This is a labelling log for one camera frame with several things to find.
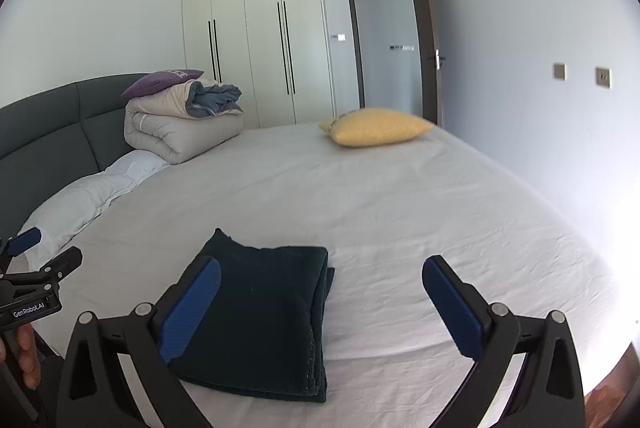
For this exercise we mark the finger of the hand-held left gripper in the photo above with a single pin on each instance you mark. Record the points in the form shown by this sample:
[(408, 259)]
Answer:
[(65, 260), (25, 240)]

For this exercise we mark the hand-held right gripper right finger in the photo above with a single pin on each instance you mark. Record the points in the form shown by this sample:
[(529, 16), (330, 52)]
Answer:
[(457, 308)]

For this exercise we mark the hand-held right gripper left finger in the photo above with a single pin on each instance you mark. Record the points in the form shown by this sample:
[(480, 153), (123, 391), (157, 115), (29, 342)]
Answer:
[(192, 308)]

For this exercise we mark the dark green knit garment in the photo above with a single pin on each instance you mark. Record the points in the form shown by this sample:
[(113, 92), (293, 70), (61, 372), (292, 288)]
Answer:
[(270, 298)]

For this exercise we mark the person's left hand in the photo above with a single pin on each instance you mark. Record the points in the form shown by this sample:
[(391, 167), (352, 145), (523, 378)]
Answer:
[(29, 358)]

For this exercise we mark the white pillow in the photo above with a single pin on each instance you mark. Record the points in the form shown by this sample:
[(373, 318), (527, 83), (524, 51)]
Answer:
[(85, 198)]

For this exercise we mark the grey padded headboard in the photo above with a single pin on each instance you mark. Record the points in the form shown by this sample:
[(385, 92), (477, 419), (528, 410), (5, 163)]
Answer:
[(50, 133)]

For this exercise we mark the bed with beige sheet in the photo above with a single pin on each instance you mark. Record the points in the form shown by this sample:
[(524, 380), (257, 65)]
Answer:
[(375, 218)]

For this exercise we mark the folded beige duvet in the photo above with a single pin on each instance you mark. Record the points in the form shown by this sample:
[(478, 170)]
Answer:
[(165, 128)]

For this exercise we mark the yellow pillow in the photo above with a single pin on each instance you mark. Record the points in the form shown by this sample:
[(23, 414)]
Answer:
[(375, 126)]

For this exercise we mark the purple cushion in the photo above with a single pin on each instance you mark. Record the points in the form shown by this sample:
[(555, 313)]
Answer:
[(160, 83)]

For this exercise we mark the grey-blue folded blanket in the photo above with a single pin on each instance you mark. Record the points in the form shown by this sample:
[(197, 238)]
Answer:
[(215, 98)]

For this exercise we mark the brown door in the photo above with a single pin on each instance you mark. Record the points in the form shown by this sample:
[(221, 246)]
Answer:
[(427, 33)]

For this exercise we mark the cream wardrobe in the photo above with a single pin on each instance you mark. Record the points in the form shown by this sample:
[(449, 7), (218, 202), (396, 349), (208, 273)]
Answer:
[(260, 33)]

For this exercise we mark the metal wall socket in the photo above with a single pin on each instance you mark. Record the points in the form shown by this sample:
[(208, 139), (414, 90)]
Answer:
[(559, 71), (603, 77)]

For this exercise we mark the white light switch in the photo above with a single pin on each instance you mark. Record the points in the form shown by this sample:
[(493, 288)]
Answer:
[(338, 37)]

